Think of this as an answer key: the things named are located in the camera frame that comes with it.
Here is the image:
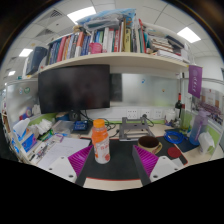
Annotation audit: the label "crumpled white tissue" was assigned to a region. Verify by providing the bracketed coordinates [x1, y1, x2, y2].
[198, 131, 216, 154]

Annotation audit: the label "white jar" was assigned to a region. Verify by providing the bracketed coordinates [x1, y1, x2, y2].
[165, 109, 177, 124]

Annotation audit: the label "black computer monitor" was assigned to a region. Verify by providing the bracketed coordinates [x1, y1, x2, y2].
[37, 64, 111, 121]

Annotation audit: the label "orange drink bottle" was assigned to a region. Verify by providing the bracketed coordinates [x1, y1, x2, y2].
[90, 118, 111, 165]

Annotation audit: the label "ceiling lights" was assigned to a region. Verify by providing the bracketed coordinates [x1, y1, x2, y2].
[7, 5, 202, 77]

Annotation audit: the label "purple water bottle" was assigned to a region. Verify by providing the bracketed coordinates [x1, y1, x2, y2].
[188, 110, 211, 146]

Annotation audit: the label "dark blue mouse pad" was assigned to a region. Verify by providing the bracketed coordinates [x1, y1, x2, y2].
[163, 131, 201, 154]

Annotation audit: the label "grey metal laptop stand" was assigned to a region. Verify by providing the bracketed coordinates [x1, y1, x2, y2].
[118, 116, 156, 142]

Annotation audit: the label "black red-edged desk mat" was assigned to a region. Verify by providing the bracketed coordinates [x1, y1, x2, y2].
[75, 135, 189, 187]

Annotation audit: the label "blue tissue box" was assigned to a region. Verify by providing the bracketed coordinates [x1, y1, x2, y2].
[12, 118, 38, 154]

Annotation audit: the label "yellow floral mug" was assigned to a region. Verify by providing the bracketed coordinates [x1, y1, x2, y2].
[137, 135, 164, 155]

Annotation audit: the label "group photo poster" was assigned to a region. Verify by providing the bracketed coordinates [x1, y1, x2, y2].
[193, 88, 224, 126]

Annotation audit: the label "white shelf with books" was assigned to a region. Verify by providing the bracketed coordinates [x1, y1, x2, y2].
[21, 8, 194, 79]

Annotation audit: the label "black plug with cable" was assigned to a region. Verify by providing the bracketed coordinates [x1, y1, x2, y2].
[142, 113, 155, 128]

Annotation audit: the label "round red coaster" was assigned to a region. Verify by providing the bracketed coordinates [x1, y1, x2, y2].
[166, 146, 183, 160]

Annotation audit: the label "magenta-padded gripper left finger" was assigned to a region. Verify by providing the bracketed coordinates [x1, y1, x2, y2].
[46, 144, 95, 188]

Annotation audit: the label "white paper sheet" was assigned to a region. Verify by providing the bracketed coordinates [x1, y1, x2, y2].
[36, 136, 92, 171]

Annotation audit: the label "small blue device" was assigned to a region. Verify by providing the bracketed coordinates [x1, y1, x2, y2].
[72, 119, 90, 133]

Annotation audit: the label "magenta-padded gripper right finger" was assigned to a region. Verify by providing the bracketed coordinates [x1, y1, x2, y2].
[131, 144, 181, 187]

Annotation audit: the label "purple pennant flag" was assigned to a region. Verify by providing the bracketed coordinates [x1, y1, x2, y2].
[187, 64, 204, 99]

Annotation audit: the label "white wall socket row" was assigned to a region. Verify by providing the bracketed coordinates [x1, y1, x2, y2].
[125, 107, 164, 120]

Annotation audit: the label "dark wine bottle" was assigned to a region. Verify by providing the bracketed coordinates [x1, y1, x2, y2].
[174, 92, 184, 119]

